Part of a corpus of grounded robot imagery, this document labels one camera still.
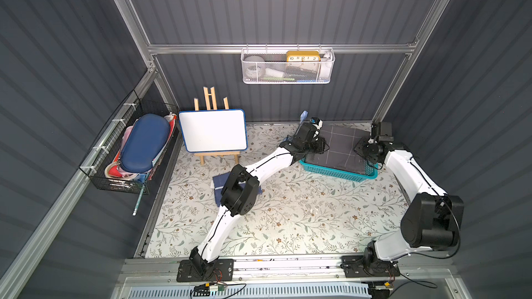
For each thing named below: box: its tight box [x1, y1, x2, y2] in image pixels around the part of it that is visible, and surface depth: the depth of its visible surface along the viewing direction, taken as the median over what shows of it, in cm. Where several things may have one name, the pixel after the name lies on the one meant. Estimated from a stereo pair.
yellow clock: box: [286, 50, 321, 63], surface depth 90 cm
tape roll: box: [243, 54, 266, 79], surface depth 89 cm
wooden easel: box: [193, 86, 241, 166], surface depth 91 cm
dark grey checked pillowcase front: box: [304, 123, 371, 176], surface depth 93 cm
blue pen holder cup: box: [299, 110, 309, 124], surface depth 96 cm
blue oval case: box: [120, 112, 171, 174], surface depth 68 cm
